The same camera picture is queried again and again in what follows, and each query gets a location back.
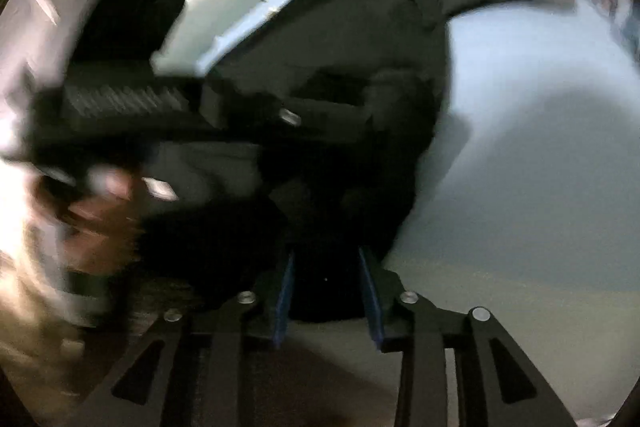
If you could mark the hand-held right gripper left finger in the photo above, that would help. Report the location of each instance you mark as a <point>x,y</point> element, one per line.
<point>282,302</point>

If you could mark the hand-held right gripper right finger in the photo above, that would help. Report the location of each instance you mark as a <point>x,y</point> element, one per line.
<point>372,302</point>

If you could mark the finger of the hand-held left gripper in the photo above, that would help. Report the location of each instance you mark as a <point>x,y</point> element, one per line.
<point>290,119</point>

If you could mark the black garment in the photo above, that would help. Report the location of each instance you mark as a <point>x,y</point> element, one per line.
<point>325,32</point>

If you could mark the person's left forearm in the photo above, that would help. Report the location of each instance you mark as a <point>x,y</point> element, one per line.
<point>40,332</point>

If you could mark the person's left hand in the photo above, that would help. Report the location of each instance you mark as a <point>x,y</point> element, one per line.
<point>95,222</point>

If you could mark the blue sofa mat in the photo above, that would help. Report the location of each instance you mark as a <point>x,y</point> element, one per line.
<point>525,132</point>

